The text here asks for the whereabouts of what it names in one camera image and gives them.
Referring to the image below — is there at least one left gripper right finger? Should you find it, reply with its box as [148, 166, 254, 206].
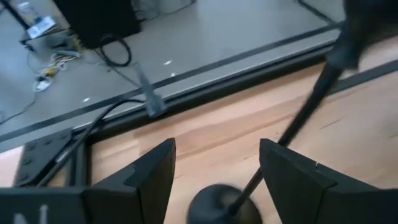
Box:
[259, 139, 398, 224]

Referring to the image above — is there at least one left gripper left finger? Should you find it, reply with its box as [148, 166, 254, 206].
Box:
[0, 138, 177, 224]

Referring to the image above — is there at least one black candle stick holder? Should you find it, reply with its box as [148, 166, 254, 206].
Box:
[186, 0, 398, 224]

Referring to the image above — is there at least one white power adapter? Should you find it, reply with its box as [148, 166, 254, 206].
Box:
[32, 79, 53, 93]

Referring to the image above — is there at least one black computer case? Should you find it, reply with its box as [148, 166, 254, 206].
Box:
[52, 0, 141, 50]

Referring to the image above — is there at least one white labelled box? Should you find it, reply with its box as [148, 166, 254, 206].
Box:
[17, 0, 57, 40]

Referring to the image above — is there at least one black table cable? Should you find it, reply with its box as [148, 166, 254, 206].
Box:
[35, 98, 147, 187]

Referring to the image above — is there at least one grey cable connector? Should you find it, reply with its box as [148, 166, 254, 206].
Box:
[133, 62, 167, 118]

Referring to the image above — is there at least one black cable coil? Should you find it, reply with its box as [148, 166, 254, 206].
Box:
[98, 33, 132, 68]

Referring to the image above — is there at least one yellow white cable bundle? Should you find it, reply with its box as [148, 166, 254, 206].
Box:
[40, 49, 82, 78]

